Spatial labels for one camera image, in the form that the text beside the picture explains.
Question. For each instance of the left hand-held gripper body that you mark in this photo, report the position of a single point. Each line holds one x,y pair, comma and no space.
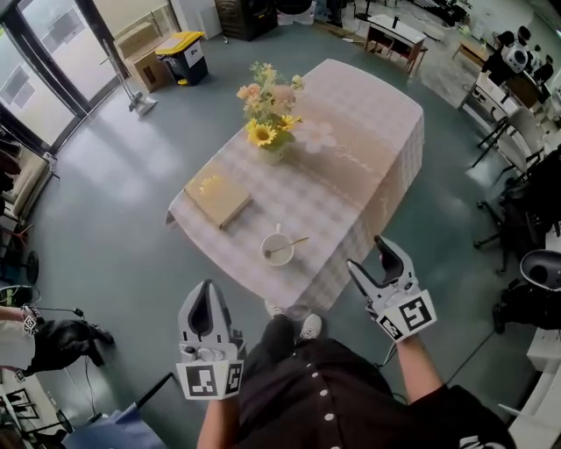
206,379

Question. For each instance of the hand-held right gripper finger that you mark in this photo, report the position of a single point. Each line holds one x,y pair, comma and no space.
364,282
403,267

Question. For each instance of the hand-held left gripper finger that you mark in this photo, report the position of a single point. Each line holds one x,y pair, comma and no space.
221,322
185,324

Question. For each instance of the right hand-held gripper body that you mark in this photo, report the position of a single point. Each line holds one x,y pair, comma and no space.
407,315

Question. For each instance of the small gold spoon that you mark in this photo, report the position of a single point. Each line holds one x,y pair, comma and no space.
293,243

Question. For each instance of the white cup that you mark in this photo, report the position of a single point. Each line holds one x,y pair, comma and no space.
280,258

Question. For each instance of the person's right forearm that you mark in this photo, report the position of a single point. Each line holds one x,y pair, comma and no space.
418,370

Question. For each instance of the person's left forearm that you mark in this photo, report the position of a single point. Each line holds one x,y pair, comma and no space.
217,423

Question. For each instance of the person's left white shoe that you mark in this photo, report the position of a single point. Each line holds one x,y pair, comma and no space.
274,309

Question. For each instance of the person's white shoe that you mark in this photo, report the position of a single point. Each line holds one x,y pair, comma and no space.
311,326
274,309

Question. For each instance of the person's black trousers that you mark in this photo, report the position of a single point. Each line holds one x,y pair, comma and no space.
271,346

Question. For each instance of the person's right white shoe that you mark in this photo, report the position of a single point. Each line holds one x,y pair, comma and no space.
311,326

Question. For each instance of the pink checked tablecloth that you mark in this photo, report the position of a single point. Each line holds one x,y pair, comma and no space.
315,210

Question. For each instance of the blue cloth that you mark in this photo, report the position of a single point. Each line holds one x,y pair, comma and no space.
114,432

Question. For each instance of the beige table runner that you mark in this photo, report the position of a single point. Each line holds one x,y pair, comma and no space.
355,162

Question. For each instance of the person's black buttoned garment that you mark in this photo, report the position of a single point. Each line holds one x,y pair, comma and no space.
324,403

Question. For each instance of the tan hardcover book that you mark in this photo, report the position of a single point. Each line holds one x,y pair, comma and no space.
217,197

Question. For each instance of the black office chair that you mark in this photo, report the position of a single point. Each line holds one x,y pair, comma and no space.
526,210

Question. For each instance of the dark dome-shaped device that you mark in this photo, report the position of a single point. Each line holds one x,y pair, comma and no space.
543,269

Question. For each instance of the white flower-shaped coaster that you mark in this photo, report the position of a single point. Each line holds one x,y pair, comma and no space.
317,138

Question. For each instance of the black round stand base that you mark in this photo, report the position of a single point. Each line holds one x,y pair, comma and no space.
33,266

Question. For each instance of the grey chair with black legs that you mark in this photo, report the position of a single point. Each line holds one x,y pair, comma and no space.
521,136

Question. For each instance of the pink and peach flower bouquet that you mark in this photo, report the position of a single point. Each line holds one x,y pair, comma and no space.
267,94

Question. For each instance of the grey floor mop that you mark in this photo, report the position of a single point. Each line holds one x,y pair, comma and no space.
142,104

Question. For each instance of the white-topped wooden side table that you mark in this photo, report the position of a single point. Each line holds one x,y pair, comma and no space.
396,35

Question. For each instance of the dark bottle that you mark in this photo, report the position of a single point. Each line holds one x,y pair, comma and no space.
395,21

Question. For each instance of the cardboard box with dark print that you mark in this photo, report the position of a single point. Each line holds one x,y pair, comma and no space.
151,74

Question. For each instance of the dark bin with yellow lid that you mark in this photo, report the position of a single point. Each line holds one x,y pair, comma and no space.
186,59

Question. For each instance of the white washer with round door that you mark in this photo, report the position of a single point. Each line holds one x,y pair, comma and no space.
296,13

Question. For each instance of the plain cardboard box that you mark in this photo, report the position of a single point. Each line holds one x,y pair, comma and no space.
140,41

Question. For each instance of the black cabinet appliance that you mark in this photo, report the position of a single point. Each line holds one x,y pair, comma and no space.
247,19

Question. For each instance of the glass door with black frame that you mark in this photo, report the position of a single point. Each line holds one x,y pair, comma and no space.
48,66

